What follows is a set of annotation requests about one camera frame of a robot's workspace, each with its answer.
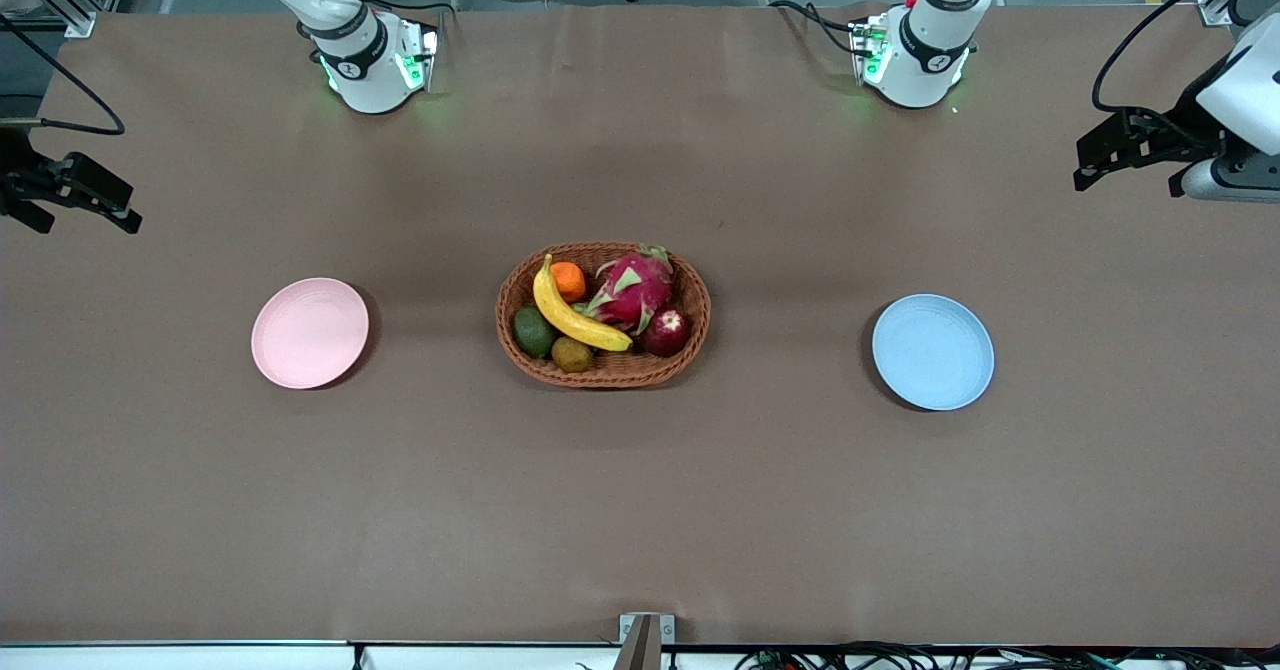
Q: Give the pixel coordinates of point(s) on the yellow banana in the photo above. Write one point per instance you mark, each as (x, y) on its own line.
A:
(575, 322)

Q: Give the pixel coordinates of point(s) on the brown kiwi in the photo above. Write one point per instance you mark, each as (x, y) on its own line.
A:
(572, 355)

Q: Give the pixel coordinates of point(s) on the brown wicker basket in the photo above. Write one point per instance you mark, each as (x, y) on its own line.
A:
(610, 375)

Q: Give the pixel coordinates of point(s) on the white table edge rail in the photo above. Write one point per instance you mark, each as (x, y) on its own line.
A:
(180, 656)

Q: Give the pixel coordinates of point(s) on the red apple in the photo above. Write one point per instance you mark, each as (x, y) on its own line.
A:
(668, 332)

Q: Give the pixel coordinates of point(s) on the brown table cover sheet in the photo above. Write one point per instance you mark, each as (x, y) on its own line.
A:
(640, 510)

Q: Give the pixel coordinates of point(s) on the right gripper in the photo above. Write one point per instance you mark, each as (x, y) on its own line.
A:
(17, 172)

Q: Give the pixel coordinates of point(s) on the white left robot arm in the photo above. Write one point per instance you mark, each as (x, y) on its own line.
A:
(925, 60)

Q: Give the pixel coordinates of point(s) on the pink dragon fruit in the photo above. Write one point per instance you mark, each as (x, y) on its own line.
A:
(635, 290)

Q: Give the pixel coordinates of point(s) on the orange fruit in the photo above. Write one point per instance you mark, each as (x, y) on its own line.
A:
(571, 280)

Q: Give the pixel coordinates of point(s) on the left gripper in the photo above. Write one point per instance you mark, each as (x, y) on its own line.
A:
(1187, 127)

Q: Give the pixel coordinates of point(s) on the metal table bracket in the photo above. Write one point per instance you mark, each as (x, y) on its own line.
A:
(645, 640)

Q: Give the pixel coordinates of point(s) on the green avocado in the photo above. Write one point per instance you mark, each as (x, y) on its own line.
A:
(533, 332)

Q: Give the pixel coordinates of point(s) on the pink plate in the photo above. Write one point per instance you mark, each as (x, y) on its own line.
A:
(309, 333)

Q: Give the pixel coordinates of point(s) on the blue plate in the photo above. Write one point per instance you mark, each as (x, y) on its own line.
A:
(933, 352)

